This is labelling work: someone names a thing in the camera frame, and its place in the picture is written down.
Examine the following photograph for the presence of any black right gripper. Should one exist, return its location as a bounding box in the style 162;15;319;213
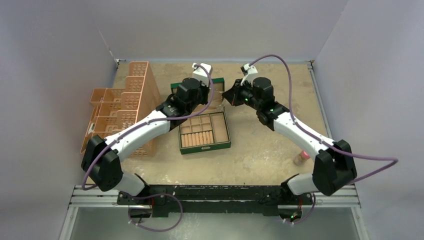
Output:
222;79;261;111

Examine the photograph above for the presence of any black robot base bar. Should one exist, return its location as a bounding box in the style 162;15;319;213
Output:
114;175;313;219

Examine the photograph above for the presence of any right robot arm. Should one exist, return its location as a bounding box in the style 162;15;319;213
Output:
222;77;357;204

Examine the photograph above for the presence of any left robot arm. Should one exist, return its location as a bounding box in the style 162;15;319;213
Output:
81;75;214;205

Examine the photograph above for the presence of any green jewelry box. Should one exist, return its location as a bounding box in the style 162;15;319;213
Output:
178;77;232;155

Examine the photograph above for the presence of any orange plastic tiered organizer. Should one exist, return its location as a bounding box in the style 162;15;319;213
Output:
80;61;162;154

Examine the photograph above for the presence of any small pink object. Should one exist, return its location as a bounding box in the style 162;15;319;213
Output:
293;150;310;166

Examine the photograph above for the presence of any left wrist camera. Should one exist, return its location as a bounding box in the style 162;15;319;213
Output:
192;62;213;87

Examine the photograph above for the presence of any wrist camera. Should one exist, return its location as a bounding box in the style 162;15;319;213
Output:
240;63;258;86
192;62;213;87

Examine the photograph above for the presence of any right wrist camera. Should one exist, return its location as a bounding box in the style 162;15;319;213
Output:
240;63;258;86

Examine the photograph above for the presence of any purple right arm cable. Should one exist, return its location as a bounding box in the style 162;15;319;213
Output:
248;54;399;226

